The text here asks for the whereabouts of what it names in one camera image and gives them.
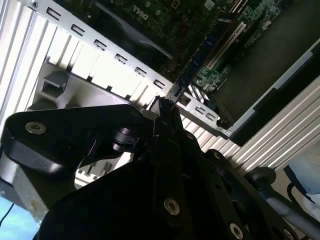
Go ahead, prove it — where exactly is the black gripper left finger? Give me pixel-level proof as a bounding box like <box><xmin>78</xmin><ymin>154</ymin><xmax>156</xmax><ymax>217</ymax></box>
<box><xmin>0</xmin><ymin>96</ymin><xmax>187</xmax><ymax>227</ymax></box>

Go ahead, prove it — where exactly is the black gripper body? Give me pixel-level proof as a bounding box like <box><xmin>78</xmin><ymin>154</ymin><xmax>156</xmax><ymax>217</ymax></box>
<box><xmin>37</xmin><ymin>159</ymin><xmax>226</xmax><ymax>240</ymax></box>

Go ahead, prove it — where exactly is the blue RAM stick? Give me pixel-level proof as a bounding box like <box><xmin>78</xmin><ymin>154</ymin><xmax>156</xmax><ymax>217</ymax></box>
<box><xmin>171</xmin><ymin>31</ymin><xmax>218</xmax><ymax>107</ymax></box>

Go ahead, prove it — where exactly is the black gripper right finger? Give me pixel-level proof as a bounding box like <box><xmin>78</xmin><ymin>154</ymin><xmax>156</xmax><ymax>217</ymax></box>
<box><xmin>173</xmin><ymin>106</ymin><xmax>301</xmax><ymax>240</ymax></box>

